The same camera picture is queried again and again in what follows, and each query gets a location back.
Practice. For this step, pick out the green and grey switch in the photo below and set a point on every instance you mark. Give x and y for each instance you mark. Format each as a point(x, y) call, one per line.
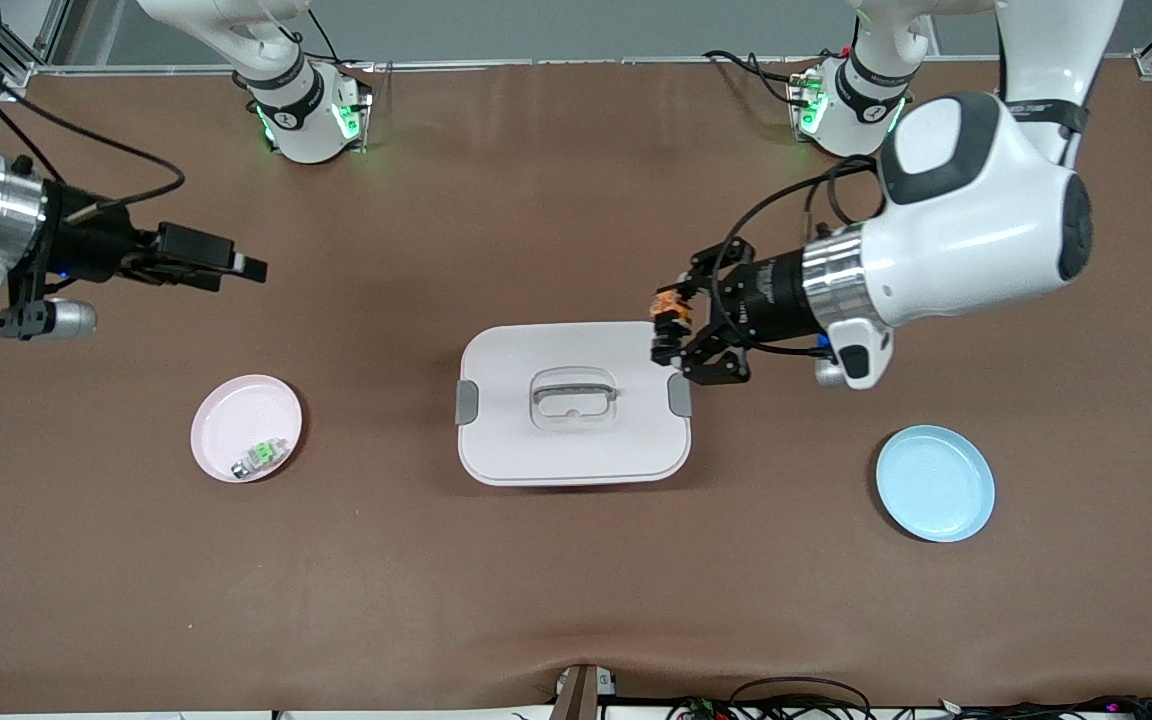
point(261, 457)

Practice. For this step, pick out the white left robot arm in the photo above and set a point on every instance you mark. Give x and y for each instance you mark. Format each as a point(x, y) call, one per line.
point(966, 220)

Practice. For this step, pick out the orange and black switch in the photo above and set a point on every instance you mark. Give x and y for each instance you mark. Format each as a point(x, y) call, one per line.
point(669, 318)

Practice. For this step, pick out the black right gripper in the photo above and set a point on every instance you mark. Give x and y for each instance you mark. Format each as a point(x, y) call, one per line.
point(94, 246)

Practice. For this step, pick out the grey camera stand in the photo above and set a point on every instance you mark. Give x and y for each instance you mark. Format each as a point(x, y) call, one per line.
point(581, 692)

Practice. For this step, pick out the light blue round plate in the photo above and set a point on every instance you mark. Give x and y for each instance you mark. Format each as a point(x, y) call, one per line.
point(936, 485)

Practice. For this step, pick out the white lidded box grey latches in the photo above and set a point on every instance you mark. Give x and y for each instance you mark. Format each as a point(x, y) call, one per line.
point(576, 450)

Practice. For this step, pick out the brown table mat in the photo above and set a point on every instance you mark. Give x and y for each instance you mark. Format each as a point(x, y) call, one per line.
point(576, 600)

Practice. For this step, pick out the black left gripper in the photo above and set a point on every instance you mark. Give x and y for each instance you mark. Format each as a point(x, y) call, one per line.
point(771, 291)

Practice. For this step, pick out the pink round plate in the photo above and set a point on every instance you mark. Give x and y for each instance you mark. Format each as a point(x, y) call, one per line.
point(236, 420)

